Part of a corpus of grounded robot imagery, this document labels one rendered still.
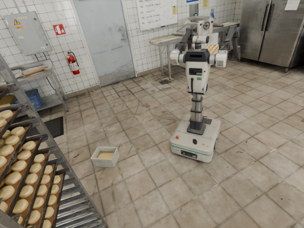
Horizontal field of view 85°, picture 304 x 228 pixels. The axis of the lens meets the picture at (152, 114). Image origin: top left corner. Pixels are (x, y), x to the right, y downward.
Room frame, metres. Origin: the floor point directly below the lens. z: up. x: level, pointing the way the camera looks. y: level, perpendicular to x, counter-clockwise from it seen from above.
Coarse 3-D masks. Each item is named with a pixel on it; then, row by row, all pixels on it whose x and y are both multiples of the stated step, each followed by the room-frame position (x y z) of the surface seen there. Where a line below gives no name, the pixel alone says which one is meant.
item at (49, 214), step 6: (54, 180) 0.61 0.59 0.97; (60, 180) 0.62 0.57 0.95; (54, 186) 0.57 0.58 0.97; (54, 192) 0.54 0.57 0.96; (54, 198) 0.50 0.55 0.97; (48, 204) 0.48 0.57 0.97; (54, 204) 0.48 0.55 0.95; (48, 210) 0.44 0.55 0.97; (54, 210) 0.45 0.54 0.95; (48, 216) 0.42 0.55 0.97; (48, 222) 0.39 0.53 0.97
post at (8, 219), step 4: (0, 212) 0.27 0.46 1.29; (4, 212) 0.27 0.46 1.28; (0, 216) 0.26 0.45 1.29; (4, 216) 0.27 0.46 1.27; (8, 216) 0.27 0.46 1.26; (0, 220) 0.25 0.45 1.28; (4, 220) 0.26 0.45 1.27; (8, 220) 0.26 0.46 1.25; (12, 220) 0.27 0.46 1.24; (0, 224) 0.25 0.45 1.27; (4, 224) 0.25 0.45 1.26; (8, 224) 0.26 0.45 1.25; (12, 224) 0.26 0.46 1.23; (16, 224) 0.27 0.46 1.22
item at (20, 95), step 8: (0, 56) 0.71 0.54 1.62; (0, 72) 0.68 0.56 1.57; (8, 72) 0.69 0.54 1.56; (8, 80) 0.69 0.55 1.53; (16, 80) 0.71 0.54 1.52; (16, 96) 0.68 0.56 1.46; (24, 96) 0.70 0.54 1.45; (32, 104) 0.71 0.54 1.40; (32, 112) 0.69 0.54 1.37; (40, 120) 0.70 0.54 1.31; (40, 128) 0.69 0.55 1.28; (48, 144) 0.68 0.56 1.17; (56, 144) 0.71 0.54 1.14; (56, 152) 0.69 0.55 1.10; (64, 160) 0.69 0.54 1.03; (72, 176) 0.69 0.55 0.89; (80, 184) 0.70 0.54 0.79; (80, 192) 0.68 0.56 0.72; (96, 208) 0.71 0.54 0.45
